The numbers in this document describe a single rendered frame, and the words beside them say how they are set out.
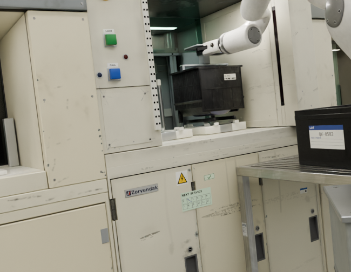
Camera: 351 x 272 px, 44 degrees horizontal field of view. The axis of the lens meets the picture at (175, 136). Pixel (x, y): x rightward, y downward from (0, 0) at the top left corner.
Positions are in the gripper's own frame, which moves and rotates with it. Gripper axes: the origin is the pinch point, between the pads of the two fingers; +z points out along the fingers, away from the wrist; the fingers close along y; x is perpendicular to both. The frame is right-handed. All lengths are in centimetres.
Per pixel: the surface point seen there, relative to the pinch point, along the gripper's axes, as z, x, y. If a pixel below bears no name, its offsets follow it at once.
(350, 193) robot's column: -89, -46, -31
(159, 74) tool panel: 60, -2, 12
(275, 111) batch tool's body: -22.9, -28.2, 15.2
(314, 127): -59, -34, -5
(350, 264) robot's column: -99, -54, -45
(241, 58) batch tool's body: -5.5, -4.2, 15.2
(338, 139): -68, -37, -6
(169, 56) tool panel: 54, 7, 16
